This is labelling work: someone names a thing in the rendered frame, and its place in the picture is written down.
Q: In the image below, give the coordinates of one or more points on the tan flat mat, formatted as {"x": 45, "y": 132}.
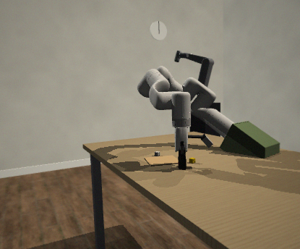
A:
{"x": 161, "y": 160}

